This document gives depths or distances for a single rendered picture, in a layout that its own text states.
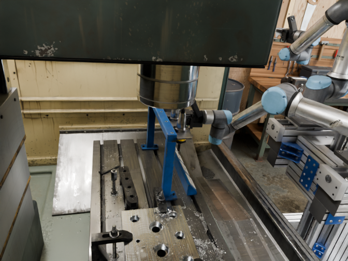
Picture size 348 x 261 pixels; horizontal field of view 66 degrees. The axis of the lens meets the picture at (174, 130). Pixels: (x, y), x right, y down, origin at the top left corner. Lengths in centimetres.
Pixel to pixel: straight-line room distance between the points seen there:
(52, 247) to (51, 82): 92
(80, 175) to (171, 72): 119
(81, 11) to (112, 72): 121
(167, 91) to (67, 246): 102
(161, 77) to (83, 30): 20
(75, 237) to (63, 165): 47
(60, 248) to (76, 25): 112
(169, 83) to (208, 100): 129
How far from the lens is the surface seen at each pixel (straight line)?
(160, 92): 64
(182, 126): 111
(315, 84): 165
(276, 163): 173
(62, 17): 55
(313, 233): 188
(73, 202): 163
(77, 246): 145
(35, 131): 192
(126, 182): 122
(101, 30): 54
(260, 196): 156
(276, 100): 121
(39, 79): 178
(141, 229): 99
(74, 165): 174
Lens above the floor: 171
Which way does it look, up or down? 26 degrees down
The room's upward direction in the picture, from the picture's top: 6 degrees clockwise
